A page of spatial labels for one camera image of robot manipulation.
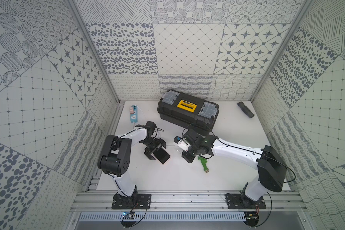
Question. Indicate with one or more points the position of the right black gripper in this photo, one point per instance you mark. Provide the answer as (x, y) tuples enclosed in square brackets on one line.
[(185, 155)]

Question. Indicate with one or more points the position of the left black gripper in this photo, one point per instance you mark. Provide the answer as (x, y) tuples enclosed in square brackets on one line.
[(155, 146)]

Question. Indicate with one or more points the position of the black smartphone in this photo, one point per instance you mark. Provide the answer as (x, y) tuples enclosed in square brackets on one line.
[(162, 156)]

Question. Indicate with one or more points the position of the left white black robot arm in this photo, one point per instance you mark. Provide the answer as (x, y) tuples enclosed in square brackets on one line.
[(114, 159)]

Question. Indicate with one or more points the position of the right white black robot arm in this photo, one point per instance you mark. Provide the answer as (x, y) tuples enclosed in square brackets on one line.
[(268, 163)]

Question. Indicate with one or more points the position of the green plastic pipe fitting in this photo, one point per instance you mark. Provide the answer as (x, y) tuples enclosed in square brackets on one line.
[(204, 162)]

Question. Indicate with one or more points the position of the black toolbox yellow latch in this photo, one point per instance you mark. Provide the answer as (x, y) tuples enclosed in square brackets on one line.
[(188, 111)]

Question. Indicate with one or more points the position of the black cylindrical tube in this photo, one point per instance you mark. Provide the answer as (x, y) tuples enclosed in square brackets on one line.
[(245, 109)]

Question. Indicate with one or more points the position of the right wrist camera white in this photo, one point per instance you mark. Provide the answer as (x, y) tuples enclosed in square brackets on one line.
[(181, 143)]

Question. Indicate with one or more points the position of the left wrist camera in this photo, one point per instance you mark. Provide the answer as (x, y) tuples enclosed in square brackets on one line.
[(150, 127)]

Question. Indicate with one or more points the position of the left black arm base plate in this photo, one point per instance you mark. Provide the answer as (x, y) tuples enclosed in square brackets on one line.
[(140, 201)]

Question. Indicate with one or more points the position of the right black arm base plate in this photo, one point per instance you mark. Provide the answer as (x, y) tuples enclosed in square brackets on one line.
[(238, 201)]

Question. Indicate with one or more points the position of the aluminium frame rail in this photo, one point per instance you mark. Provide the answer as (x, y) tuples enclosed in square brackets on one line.
[(185, 201)]

